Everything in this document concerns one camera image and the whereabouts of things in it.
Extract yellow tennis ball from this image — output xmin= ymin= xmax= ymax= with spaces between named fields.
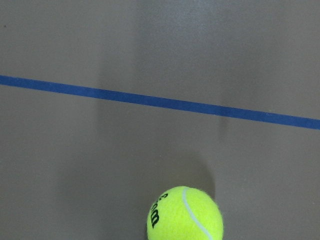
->
xmin=146 ymin=186 xmax=224 ymax=240

